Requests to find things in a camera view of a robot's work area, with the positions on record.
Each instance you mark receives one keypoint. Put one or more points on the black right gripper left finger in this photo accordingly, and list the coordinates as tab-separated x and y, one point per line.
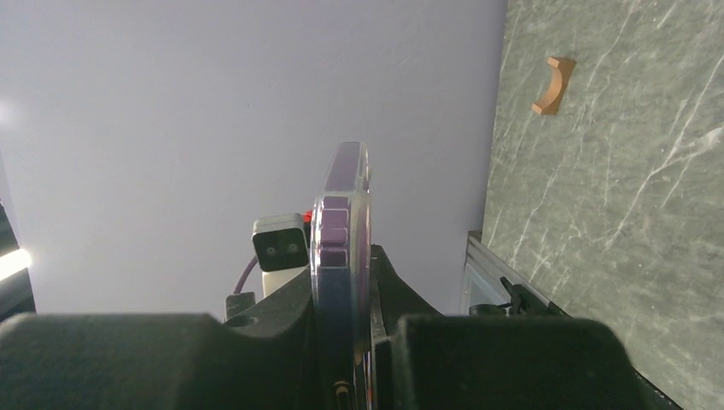
147	361

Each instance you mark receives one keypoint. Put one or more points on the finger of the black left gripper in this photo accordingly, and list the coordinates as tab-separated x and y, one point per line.
277	311
395	305

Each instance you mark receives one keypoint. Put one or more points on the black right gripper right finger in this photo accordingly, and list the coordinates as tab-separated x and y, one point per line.
438	362

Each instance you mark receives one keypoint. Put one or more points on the dark phone purple edge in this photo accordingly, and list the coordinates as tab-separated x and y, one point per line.
340	273

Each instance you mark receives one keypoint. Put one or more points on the black base bar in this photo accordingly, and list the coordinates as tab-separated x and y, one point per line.
502	296

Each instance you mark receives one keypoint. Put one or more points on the curved brown wooden piece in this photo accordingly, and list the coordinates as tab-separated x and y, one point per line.
562	69

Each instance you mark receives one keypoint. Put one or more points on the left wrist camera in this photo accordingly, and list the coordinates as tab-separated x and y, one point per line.
281	246

